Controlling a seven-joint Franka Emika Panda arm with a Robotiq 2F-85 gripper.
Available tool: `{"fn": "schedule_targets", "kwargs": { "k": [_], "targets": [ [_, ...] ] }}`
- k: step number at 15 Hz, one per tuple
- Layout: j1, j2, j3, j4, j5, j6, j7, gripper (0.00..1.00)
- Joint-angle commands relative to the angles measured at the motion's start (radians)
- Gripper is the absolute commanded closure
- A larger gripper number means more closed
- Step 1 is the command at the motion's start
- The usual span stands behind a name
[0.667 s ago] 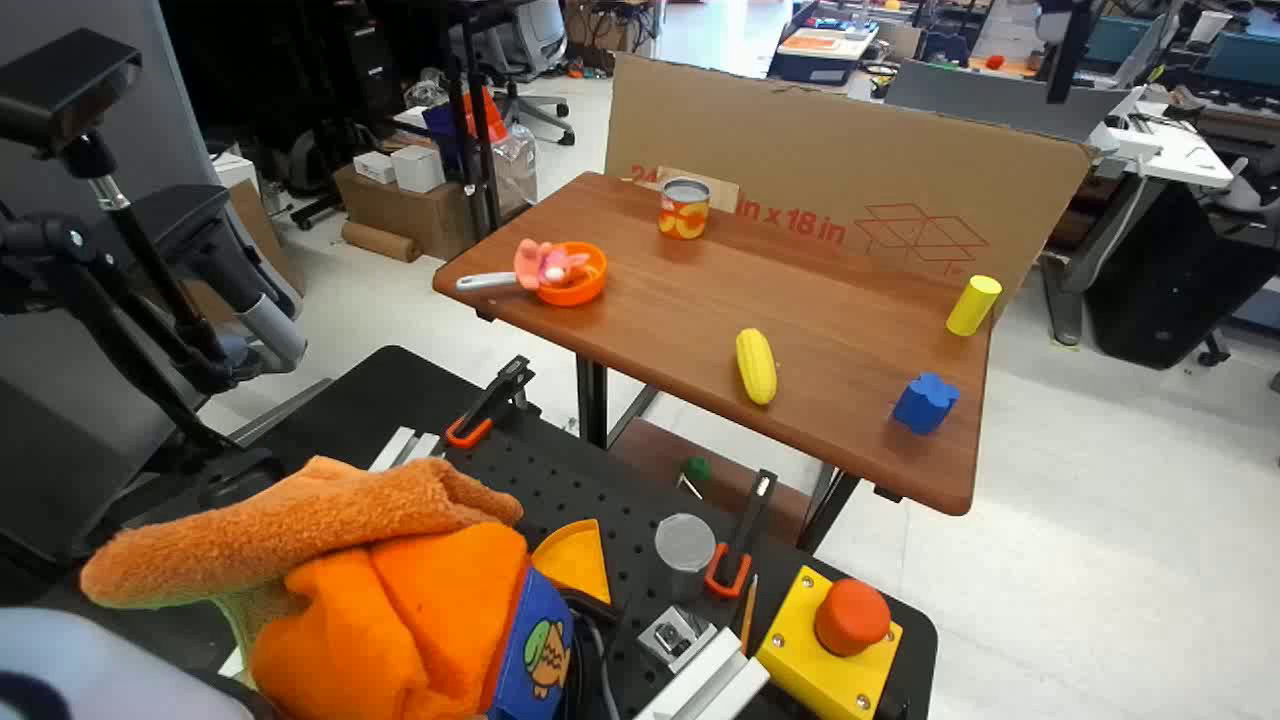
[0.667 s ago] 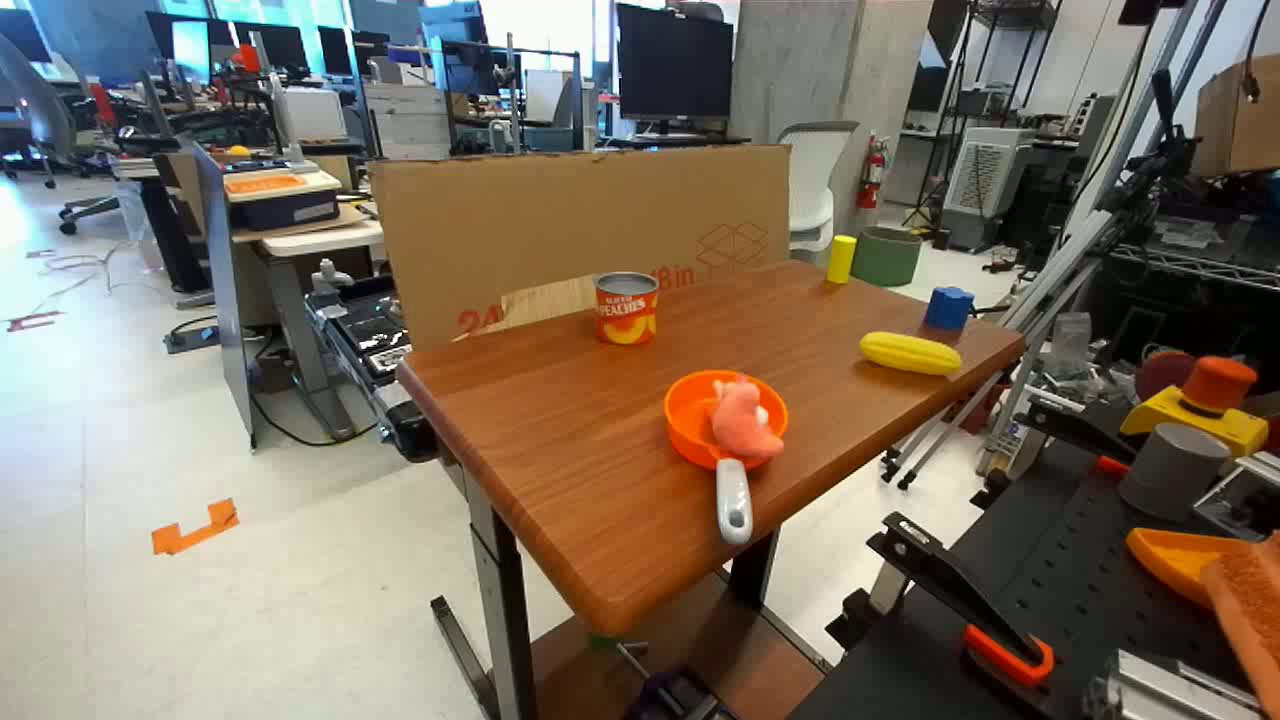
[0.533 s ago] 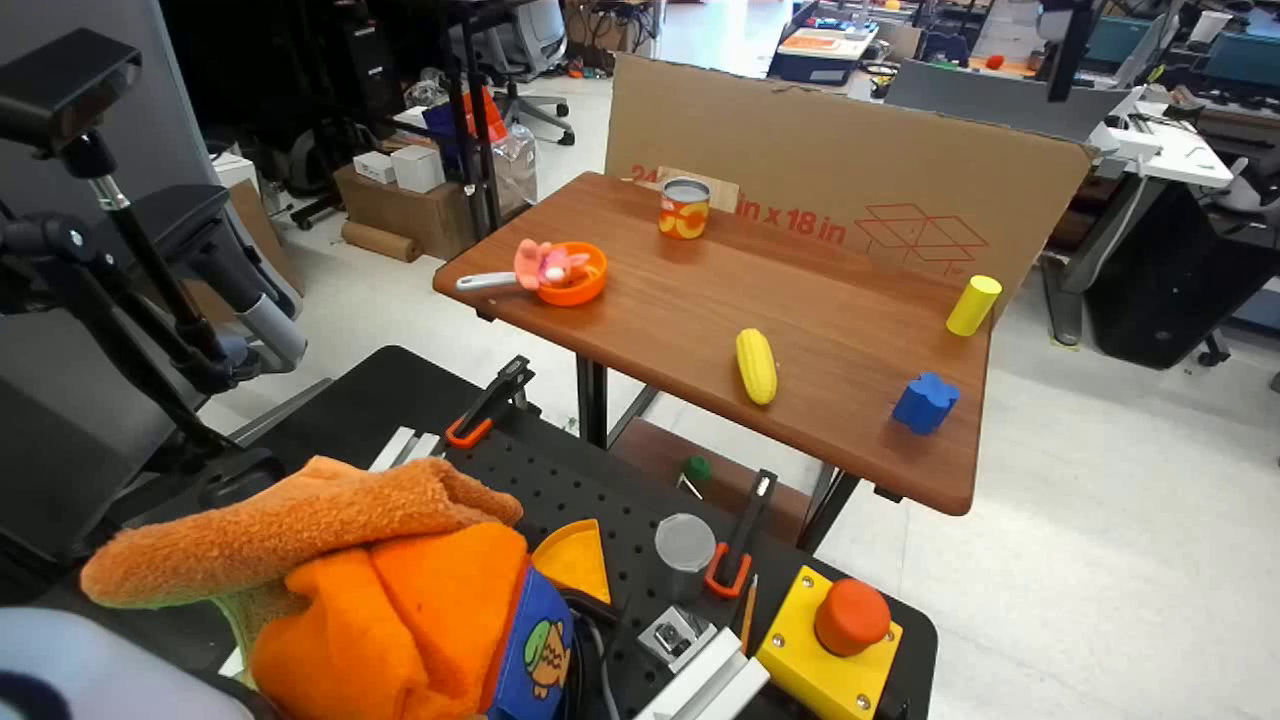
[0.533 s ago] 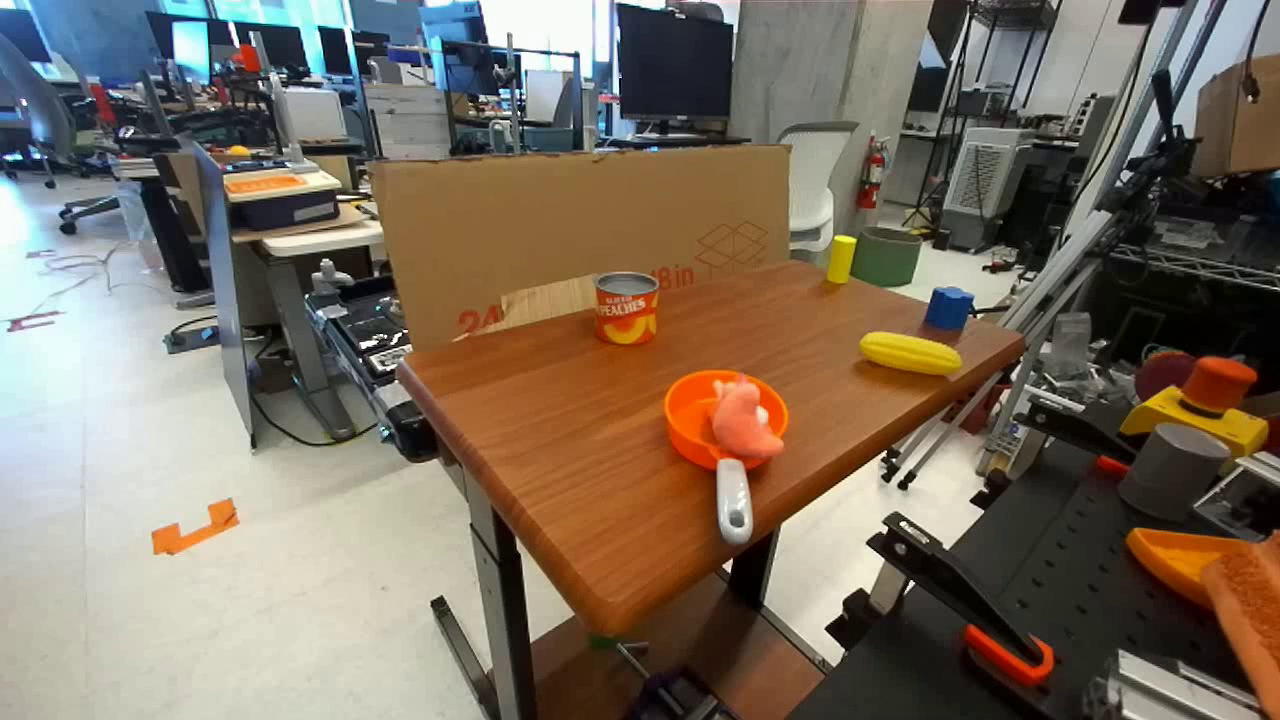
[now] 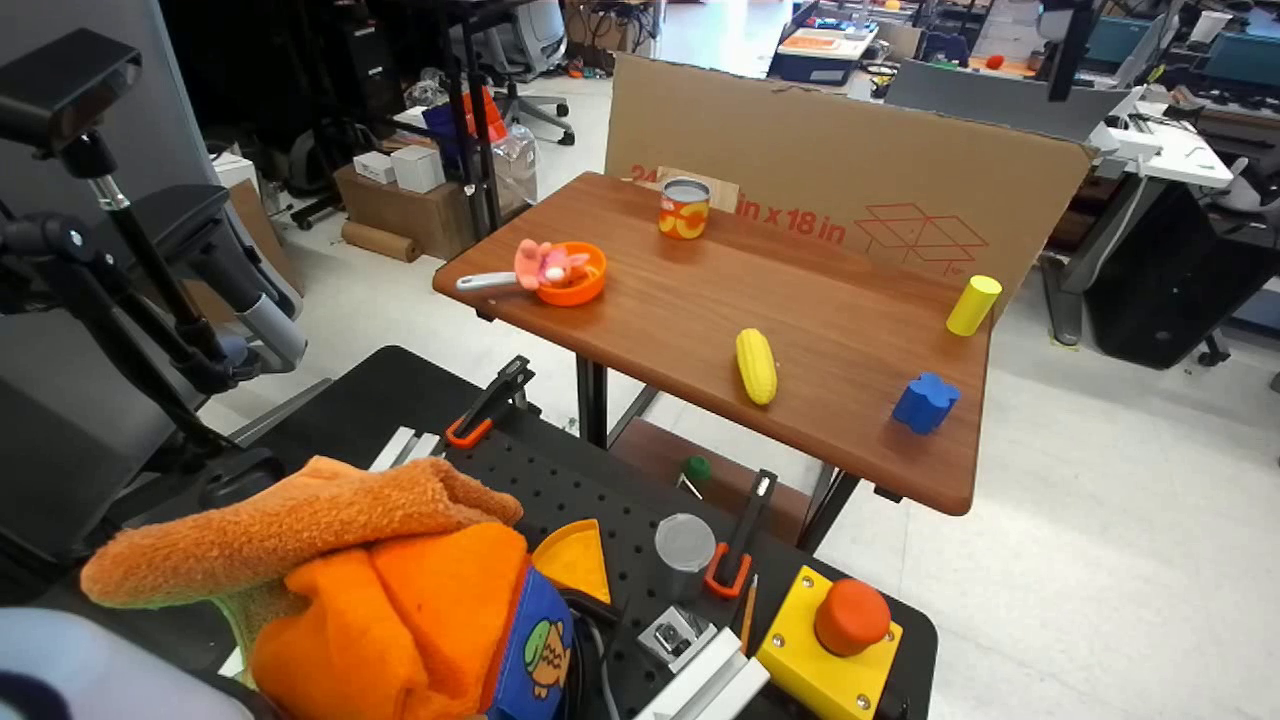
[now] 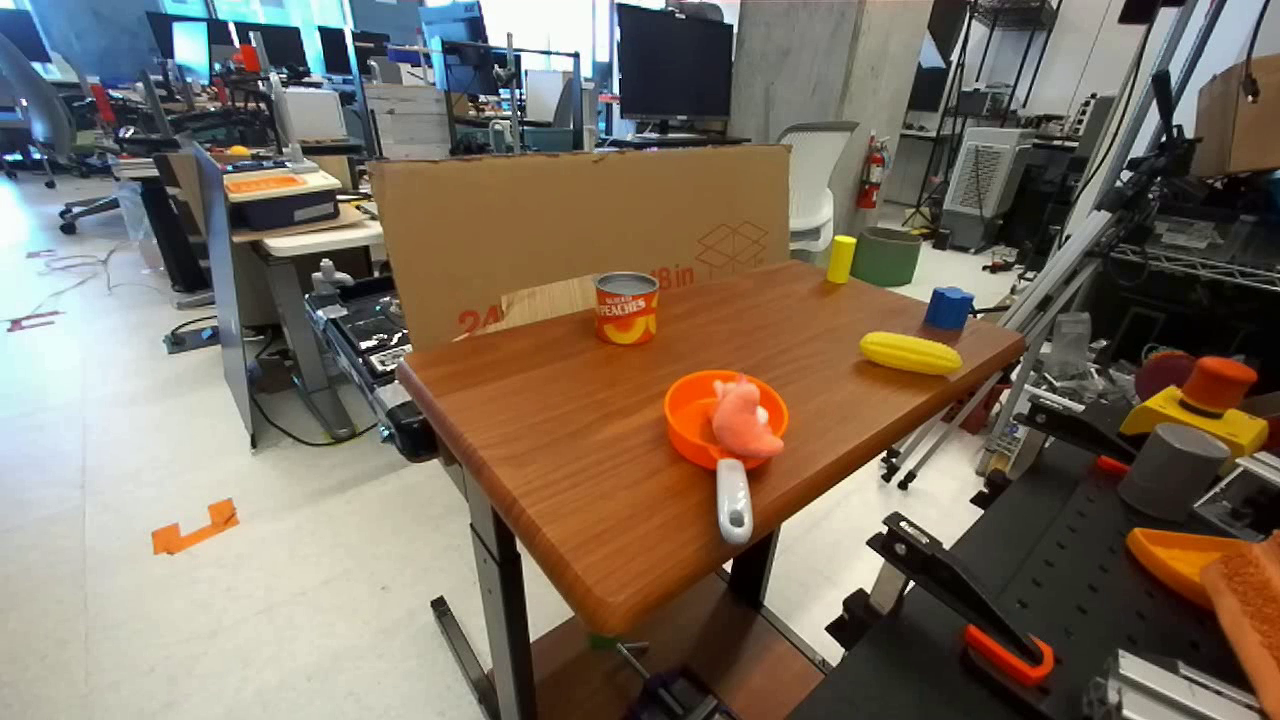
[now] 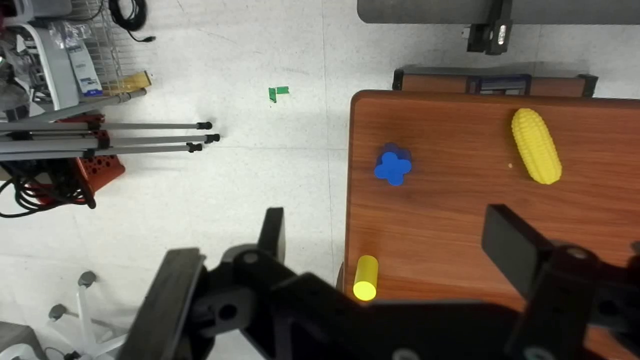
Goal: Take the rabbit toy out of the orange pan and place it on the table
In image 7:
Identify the blue toy block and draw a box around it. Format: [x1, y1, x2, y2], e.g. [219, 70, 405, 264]
[373, 142, 416, 188]

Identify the white grey machine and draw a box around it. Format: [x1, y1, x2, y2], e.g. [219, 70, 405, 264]
[0, 19, 107, 117]

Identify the yellow toy corn cob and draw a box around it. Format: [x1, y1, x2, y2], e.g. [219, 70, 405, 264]
[510, 107, 565, 187]

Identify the black clamp bracket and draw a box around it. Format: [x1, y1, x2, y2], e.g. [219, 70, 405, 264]
[466, 0, 517, 58]

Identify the red perforated metal stand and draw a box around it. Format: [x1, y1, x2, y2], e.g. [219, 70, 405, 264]
[70, 115, 128, 210]

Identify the black coiled cable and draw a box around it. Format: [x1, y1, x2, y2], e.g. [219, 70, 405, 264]
[107, 0, 159, 47]

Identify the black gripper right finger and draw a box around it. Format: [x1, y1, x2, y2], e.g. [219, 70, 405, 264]
[480, 203, 604, 360]

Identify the yellow toy cylinder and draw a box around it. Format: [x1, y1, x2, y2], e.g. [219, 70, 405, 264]
[351, 255, 380, 305]

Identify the brown lower table shelf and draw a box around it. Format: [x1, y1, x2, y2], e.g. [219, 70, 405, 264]
[390, 65, 601, 101]

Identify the green tape mark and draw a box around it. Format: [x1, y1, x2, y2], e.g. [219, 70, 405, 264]
[267, 85, 293, 105]

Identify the grey chair base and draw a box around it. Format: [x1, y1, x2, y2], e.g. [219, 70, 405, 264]
[0, 268, 128, 360]

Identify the yellow flat pack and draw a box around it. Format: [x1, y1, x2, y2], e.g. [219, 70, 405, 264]
[103, 69, 155, 99]

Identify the grey metal tripod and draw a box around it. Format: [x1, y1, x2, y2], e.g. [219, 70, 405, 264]
[0, 111, 222, 164]

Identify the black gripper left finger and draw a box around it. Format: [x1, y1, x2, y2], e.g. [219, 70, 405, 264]
[117, 247, 208, 360]

